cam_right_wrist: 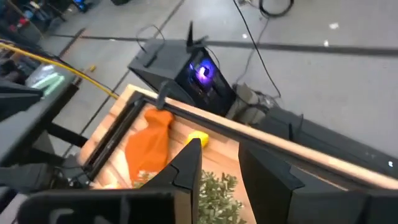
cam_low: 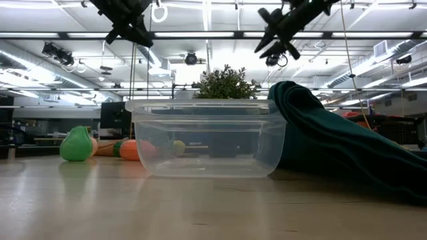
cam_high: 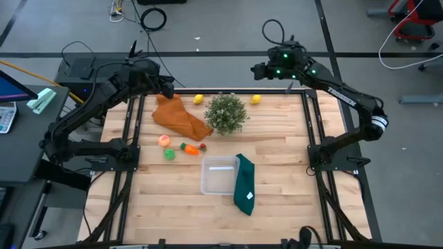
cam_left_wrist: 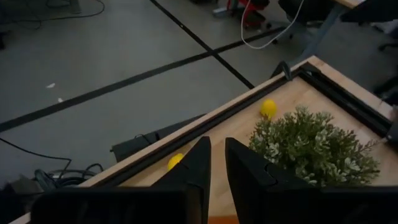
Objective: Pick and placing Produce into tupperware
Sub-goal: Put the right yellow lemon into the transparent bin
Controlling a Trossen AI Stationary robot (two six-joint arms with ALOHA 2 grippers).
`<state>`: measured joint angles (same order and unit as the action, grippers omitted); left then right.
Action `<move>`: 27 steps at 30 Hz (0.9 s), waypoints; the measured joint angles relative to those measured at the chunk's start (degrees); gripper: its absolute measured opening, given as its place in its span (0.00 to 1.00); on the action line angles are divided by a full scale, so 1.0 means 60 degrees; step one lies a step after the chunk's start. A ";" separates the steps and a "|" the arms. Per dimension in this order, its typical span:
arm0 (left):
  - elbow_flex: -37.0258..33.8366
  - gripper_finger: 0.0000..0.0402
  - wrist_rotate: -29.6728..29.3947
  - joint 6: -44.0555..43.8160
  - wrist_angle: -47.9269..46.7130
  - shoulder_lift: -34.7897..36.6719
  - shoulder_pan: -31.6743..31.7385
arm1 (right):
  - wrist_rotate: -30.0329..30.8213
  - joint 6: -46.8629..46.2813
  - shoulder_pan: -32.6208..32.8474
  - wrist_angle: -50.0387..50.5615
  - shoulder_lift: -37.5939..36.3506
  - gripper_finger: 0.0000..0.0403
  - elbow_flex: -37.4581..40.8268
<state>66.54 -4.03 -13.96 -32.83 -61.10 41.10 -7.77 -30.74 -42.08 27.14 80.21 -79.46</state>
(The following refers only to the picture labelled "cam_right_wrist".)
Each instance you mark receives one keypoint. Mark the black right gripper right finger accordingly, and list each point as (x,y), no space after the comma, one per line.
(264,186)

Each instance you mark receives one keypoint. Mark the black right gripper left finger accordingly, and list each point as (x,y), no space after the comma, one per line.
(186,168)

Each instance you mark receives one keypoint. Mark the yellow toy lemon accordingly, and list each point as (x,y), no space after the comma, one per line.
(200,136)

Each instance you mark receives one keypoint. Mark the orange cloth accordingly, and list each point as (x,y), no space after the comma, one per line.
(149,146)

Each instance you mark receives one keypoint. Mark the small artificial green shrub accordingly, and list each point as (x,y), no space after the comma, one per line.
(217,199)

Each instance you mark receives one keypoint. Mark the black computer tower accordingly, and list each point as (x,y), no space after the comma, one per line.
(168,65)

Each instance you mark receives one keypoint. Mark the small black box on computer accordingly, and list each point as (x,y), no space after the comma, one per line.
(151,57)

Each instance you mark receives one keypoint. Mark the black wifi antenna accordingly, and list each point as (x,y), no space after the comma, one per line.
(190,34)

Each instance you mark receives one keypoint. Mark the black side desk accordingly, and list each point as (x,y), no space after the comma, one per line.
(21,133)

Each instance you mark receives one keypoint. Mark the black frame clamp lever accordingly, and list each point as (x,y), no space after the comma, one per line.
(293,129)
(162,95)

